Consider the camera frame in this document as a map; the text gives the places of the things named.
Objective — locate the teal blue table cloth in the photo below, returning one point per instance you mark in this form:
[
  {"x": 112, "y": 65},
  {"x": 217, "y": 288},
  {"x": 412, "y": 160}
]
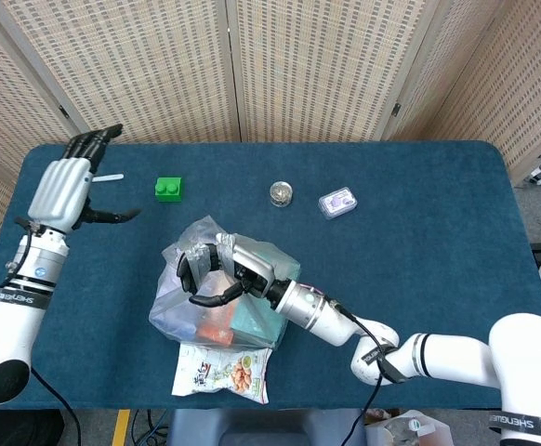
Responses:
[{"x": 414, "y": 260}]

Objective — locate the clear plastic bottle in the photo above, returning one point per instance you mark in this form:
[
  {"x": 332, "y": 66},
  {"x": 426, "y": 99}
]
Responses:
[{"x": 400, "y": 429}]

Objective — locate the white plastic spoon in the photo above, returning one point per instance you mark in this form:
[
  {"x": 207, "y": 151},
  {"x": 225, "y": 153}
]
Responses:
[{"x": 110, "y": 177}]

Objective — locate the black floor object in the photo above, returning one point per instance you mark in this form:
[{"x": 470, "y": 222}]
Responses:
[{"x": 19, "y": 429}]

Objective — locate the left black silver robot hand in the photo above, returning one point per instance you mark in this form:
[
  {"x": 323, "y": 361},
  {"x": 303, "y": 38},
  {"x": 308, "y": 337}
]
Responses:
[{"x": 61, "y": 190}]

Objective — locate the woven folding screen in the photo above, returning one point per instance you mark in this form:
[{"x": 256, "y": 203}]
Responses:
[{"x": 182, "y": 69}]

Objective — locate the teal cardboard box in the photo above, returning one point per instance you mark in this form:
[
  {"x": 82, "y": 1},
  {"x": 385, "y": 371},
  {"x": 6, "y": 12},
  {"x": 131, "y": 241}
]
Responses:
[{"x": 252, "y": 325}]

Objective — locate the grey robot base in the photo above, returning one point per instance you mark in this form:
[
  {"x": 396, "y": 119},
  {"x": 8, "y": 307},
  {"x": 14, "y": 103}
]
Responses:
[{"x": 266, "y": 427}]

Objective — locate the green toy brick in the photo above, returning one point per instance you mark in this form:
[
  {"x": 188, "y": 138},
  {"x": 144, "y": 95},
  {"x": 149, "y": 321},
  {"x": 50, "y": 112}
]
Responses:
[{"x": 169, "y": 190}]

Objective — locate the small round clear jar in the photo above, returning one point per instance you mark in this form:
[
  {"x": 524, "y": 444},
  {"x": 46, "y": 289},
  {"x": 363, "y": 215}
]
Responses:
[{"x": 281, "y": 194}]

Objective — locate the clear purple plastic box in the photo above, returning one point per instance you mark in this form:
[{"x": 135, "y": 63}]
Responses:
[{"x": 338, "y": 203}]

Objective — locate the white peanut snack packet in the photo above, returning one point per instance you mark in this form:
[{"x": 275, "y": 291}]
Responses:
[{"x": 219, "y": 376}]

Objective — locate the clear plastic bag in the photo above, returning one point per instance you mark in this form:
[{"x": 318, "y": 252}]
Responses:
[{"x": 173, "y": 297}]

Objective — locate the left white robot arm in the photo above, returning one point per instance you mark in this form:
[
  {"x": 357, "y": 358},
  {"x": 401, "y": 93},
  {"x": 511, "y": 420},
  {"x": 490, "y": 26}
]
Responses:
[{"x": 19, "y": 316}]

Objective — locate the white blue packet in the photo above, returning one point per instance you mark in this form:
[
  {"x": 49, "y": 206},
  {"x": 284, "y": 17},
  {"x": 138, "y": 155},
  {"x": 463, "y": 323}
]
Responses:
[{"x": 174, "y": 326}]

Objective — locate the orange snack packet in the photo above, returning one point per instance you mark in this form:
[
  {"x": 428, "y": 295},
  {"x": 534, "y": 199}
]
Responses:
[{"x": 212, "y": 332}]

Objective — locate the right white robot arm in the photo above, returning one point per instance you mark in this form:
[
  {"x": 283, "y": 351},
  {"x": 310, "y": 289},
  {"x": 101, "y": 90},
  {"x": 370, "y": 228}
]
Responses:
[{"x": 461, "y": 355}]

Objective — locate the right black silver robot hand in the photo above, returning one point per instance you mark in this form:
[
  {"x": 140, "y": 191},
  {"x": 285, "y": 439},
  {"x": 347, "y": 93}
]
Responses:
[{"x": 249, "y": 267}]

